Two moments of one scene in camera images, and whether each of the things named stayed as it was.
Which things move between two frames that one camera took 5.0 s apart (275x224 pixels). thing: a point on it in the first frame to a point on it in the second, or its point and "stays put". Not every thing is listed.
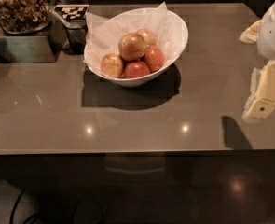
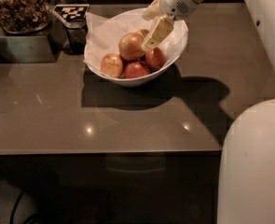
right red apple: (154, 58) stays put
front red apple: (136, 69) stays put
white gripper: (273, 35) to (174, 1)
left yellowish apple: (112, 65) stays put
